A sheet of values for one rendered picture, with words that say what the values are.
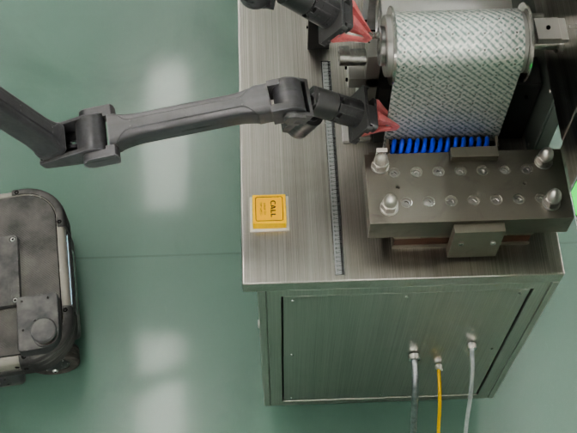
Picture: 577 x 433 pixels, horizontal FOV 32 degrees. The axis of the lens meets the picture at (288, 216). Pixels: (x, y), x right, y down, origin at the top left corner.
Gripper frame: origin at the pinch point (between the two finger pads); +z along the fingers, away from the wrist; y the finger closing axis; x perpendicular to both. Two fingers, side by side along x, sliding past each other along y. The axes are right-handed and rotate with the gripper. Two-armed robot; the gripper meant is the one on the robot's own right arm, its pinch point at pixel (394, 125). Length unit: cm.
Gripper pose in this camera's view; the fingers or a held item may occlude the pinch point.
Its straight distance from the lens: 200.8
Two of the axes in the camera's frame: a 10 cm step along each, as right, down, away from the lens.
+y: 0.4, 8.8, -4.8
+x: 5.0, -4.3, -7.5
